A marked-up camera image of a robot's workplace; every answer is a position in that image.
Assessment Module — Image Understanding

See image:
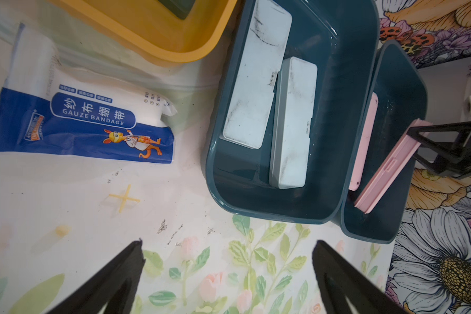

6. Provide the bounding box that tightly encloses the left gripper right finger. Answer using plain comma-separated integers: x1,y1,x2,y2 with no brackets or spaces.
312,240,405,313

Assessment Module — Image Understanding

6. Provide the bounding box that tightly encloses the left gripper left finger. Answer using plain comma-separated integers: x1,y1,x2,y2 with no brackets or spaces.
49,240,145,313

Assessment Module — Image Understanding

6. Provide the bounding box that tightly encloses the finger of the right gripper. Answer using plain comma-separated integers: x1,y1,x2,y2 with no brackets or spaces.
407,121,471,157
413,153,471,180

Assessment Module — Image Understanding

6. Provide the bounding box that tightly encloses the pink pencil case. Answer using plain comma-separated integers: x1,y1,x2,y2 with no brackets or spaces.
349,92,379,191
354,119,432,214

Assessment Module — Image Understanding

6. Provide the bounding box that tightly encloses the large teal plastic tray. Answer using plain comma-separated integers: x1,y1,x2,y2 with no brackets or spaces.
337,40,427,244

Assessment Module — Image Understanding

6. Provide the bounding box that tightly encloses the light blue pencil case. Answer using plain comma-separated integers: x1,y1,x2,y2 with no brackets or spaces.
269,57,317,190
221,1,293,149

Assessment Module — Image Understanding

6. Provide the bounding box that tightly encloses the dark green pencil case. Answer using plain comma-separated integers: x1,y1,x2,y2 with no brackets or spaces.
159,0,196,20

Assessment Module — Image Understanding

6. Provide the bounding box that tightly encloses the silver metal case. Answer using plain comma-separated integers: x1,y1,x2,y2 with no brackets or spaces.
418,57,471,125

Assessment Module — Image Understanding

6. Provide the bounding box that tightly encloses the small teal plastic tray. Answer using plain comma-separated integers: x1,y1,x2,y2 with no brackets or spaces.
202,1,379,225

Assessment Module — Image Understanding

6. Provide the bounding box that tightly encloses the blue white gauze bandage pack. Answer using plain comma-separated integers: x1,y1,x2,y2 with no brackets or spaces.
0,24,176,164

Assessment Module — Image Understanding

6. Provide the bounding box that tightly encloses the yellow plastic tray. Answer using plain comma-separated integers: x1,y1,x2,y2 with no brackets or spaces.
53,1,237,67

